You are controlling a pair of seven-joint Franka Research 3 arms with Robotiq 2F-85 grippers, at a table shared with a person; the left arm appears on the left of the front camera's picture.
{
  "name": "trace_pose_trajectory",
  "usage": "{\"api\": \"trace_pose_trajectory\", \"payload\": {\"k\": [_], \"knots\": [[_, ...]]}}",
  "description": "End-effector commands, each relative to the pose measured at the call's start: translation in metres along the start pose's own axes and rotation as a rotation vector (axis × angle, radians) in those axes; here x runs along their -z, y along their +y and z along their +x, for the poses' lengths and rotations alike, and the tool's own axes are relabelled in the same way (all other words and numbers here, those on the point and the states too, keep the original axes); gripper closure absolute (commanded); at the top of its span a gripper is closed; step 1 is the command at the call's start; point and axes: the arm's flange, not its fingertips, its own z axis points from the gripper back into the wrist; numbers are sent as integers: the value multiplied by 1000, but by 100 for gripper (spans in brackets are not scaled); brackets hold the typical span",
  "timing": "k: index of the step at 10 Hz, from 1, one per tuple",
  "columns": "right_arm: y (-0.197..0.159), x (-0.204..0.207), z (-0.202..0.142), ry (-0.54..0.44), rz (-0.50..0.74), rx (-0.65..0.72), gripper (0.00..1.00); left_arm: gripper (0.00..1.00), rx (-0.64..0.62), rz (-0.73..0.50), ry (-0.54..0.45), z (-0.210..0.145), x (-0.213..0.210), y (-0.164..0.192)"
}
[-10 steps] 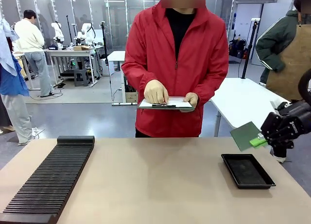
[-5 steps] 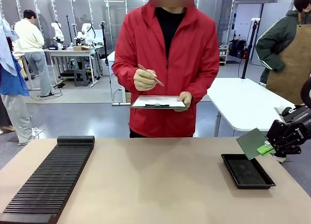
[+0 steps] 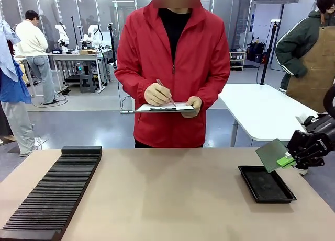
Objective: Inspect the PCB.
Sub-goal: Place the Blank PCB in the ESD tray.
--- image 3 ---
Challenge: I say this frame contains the red-sleeved left forearm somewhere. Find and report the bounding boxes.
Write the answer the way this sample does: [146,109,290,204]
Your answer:
[198,73,231,115]

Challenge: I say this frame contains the green perforated PCB board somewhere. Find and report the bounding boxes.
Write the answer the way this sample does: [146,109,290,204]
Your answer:
[255,138,289,174]

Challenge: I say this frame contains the large white background robot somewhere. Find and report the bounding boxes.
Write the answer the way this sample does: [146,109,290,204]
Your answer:
[82,24,105,50]

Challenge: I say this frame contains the white shoe shelf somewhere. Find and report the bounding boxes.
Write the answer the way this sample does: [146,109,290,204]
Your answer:
[229,50,247,72]

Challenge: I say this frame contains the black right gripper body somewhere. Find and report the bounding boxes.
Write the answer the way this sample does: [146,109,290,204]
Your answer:
[304,114,335,158]

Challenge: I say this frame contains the white background workbench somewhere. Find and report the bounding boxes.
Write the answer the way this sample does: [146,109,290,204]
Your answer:
[46,48,113,95]

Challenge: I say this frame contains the red pen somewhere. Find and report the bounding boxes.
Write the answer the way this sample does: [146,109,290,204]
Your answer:
[155,78,177,108]

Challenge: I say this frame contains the red-sleeved right forearm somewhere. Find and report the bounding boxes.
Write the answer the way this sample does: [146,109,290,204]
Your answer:
[114,65,150,102]

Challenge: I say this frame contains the person in brown apron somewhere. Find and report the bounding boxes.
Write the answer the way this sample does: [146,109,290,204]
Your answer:
[275,0,335,113]

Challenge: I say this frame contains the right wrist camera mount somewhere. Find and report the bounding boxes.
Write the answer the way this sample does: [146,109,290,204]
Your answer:
[295,114,319,127]

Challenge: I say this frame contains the black tripod pole with camera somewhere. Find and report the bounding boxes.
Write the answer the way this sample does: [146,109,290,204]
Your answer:
[258,19,281,86]

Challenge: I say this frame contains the person in white sweater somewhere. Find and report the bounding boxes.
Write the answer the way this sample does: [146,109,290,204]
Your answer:
[15,10,60,106]

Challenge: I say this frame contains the white rounded table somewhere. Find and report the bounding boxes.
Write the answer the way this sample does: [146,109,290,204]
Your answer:
[218,83,327,147]

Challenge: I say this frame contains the small white background robot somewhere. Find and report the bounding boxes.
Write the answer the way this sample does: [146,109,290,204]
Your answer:
[55,22,70,54]

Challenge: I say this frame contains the person's right hand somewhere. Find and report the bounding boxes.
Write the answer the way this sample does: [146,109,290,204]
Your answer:
[143,82,174,107]

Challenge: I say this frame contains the person in red jacket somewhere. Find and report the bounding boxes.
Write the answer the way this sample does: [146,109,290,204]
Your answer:
[114,0,231,149]

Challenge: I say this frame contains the black equipment cases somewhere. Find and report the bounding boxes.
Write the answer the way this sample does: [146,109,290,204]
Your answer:
[247,41,267,63]

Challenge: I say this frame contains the black plastic tray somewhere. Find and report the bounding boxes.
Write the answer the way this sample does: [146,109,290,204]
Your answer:
[238,165,298,204]

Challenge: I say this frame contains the grey step stool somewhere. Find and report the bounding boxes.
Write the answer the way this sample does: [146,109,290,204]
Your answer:
[79,73,98,94]

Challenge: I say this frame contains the thin black background stand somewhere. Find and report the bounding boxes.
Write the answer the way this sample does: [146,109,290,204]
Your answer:
[71,15,79,51]

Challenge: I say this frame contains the person in blue clothes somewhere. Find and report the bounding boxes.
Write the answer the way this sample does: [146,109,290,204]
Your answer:
[0,18,42,158]

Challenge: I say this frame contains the person's left hand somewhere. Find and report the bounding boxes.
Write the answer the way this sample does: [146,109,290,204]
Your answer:
[181,96,203,119]

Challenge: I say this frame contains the white clipboard with black clip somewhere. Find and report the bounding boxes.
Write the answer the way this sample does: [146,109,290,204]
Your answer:
[135,101,196,114]

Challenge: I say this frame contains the black slotted PCB rack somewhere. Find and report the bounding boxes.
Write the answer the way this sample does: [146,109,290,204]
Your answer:
[0,146,103,239]

